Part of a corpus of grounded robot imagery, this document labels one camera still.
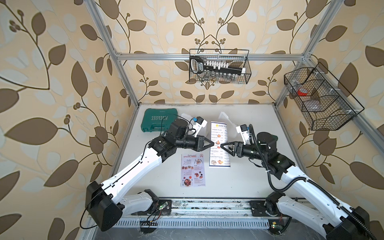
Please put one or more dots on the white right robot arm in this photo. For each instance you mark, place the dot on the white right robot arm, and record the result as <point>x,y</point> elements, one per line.
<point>298,196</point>

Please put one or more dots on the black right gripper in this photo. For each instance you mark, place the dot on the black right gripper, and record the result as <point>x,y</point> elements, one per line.
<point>238,148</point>

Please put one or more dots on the black wire basket back wall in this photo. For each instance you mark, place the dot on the black wire basket back wall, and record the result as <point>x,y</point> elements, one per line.
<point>234,57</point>

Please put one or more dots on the white Dim Sum Inn menu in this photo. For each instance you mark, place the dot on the white Dim Sum Inn menu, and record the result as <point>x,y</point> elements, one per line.
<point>219,158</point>

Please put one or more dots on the black wire basket right wall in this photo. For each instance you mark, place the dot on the black wire basket right wall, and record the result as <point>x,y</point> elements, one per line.
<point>330,103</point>

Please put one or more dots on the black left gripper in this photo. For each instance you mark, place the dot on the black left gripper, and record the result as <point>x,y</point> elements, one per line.
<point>198,145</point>

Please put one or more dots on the green plastic tool case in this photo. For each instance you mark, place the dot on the green plastic tool case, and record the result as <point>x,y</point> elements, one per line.
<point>158,120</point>

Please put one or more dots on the red object in basket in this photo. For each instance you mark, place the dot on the red object in basket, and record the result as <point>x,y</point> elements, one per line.
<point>302,92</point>

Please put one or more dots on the pink special menu sheet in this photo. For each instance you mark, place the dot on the pink special menu sheet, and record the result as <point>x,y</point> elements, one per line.
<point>193,171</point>

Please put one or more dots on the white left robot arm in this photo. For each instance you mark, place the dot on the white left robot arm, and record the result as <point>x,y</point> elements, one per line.
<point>107,202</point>

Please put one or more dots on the black wire basket wall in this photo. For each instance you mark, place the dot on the black wire basket wall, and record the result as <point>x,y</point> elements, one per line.
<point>330,103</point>
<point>234,57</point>

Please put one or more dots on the black tool in basket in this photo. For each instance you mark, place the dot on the black tool in basket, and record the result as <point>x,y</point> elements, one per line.
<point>198,66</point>

